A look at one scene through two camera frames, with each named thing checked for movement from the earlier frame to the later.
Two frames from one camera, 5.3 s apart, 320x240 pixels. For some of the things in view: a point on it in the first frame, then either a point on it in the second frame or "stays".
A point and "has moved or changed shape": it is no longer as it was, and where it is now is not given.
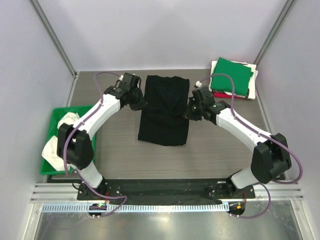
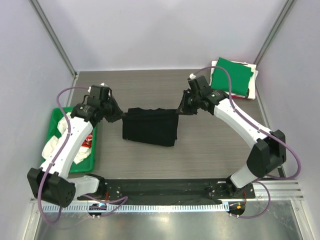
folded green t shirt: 241,74 stays
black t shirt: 164,119 has moved or changed shape
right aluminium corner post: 282,15 stays
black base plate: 168,189 stays
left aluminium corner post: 53,35 stays
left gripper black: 142,104 → 118,114
